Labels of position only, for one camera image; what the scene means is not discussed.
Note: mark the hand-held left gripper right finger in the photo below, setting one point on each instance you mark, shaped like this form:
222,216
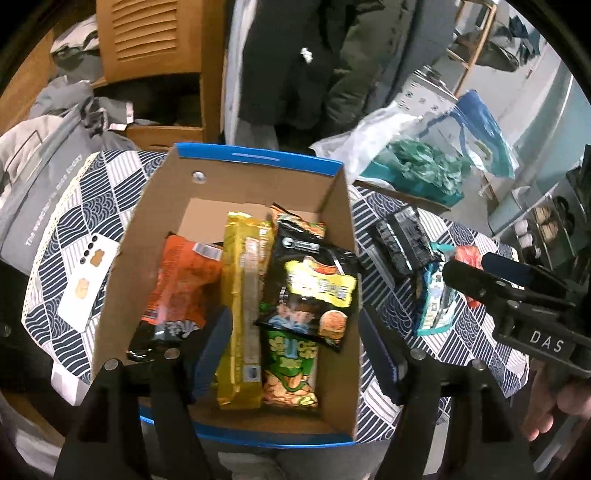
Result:
383,360

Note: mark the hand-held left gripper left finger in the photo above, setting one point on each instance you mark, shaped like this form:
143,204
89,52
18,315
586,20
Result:
214,350

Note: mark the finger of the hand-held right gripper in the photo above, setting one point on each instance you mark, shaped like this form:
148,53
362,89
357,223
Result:
471,281
508,270

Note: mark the red snack packet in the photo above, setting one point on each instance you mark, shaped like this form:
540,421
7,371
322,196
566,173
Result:
465,254

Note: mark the teal snack packet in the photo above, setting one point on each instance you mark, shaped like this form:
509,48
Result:
436,304

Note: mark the long yellow chip packet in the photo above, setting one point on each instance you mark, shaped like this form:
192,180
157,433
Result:
244,300

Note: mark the green pea snack packet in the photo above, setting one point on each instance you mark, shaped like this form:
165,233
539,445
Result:
286,374

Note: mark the black burger snack packet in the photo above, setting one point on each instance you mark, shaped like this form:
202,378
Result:
304,295

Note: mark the orange and green snack packet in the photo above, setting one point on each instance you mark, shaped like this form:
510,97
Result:
304,227

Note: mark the blue cardboard box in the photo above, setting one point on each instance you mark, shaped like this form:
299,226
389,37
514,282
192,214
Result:
323,207

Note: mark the person's right hand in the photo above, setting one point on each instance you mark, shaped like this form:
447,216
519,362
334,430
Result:
540,406

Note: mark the rows of shoes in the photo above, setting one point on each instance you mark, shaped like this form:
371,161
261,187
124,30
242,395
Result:
545,221

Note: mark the shoe rack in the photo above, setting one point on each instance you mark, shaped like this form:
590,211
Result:
572,184

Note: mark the teal box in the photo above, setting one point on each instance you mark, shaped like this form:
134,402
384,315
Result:
415,187

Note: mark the white sticker card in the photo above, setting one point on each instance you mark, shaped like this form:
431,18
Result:
87,295

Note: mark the blue plastic bag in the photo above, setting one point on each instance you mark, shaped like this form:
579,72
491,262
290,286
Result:
480,134

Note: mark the white plastic bag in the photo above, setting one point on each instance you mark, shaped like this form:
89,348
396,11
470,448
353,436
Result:
369,134

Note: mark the navy patterned tablecloth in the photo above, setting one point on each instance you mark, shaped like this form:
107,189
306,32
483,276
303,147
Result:
106,184

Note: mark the dark bag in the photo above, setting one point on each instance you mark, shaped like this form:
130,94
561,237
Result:
512,46

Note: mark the wooden shelf rack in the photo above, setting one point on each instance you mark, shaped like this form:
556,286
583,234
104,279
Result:
471,46

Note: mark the wooden wardrobe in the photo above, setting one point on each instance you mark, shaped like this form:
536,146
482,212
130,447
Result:
175,124

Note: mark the olive coat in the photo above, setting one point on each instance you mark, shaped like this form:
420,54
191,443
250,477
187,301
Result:
364,69

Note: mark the grey printed tote bag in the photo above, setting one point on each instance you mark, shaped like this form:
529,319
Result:
41,184

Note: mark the dark blue coat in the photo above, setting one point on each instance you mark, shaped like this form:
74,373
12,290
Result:
425,27

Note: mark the white shirt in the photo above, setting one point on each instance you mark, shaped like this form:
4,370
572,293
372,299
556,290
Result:
233,69

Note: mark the black coat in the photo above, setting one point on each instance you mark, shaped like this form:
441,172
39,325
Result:
286,60

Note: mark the white garment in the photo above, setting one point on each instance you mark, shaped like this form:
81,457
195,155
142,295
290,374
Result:
16,138

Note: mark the grey clothes pile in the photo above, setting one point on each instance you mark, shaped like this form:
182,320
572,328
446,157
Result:
60,97

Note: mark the wooden louvered door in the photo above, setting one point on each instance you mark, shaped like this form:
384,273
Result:
147,37

